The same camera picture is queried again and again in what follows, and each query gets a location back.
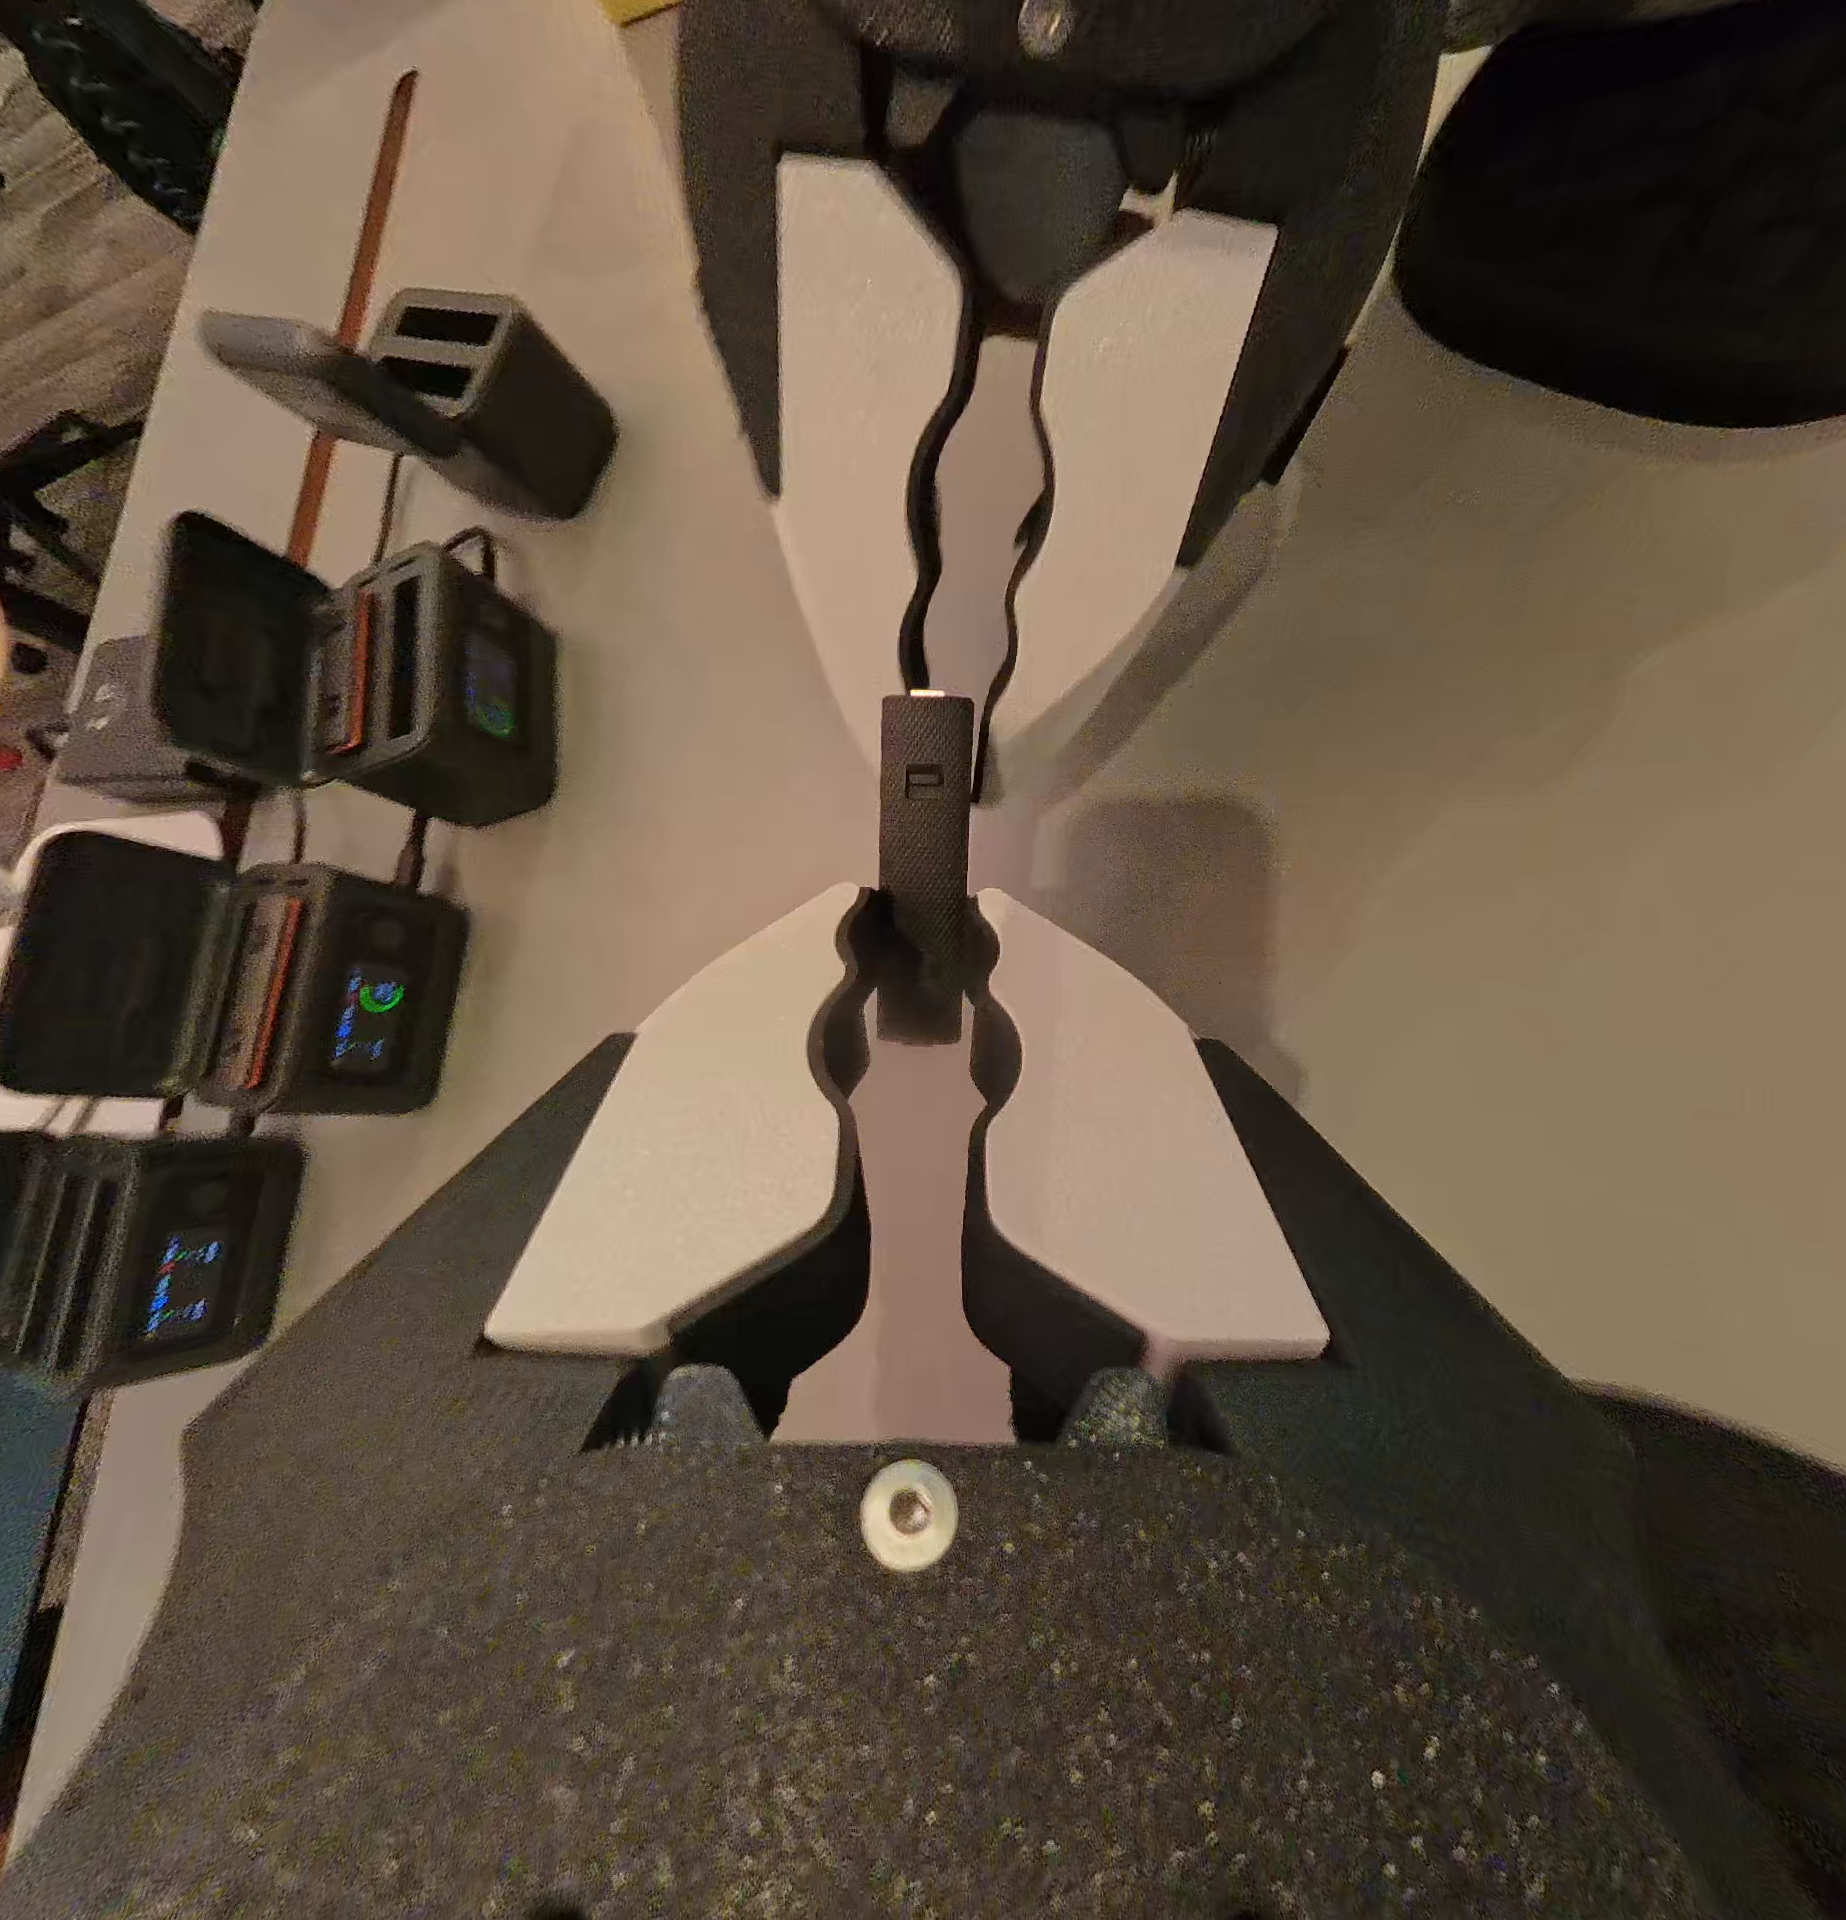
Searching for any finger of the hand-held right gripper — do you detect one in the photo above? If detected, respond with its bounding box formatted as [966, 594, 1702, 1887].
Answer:
[775, 153, 968, 815]
[970, 213, 1283, 808]

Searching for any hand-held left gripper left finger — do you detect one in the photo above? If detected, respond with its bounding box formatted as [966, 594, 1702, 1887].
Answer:
[481, 884, 877, 1427]

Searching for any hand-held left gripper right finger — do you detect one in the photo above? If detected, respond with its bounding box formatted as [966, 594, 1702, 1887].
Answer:
[963, 888, 1334, 1427]

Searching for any black battery charging case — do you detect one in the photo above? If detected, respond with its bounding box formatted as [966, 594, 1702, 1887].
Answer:
[198, 292, 620, 522]
[150, 509, 559, 830]
[0, 830, 469, 1119]
[0, 1131, 306, 1383]

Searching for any black textured battery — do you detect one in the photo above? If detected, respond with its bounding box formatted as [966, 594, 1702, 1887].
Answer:
[878, 689, 966, 1043]

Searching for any black battery orange rim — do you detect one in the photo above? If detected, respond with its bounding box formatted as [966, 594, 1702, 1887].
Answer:
[239, 898, 295, 1094]
[324, 592, 377, 758]

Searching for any black charging hub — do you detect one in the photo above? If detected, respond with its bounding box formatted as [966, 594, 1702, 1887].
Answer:
[53, 636, 238, 808]

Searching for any dark blue pad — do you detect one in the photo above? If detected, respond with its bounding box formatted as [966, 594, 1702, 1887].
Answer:
[0, 1379, 87, 1850]

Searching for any black office chair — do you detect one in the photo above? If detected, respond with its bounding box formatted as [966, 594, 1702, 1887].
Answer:
[23, 0, 252, 228]

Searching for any black chair base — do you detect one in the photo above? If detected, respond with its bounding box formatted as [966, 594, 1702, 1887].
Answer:
[0, 419, 148, 650]

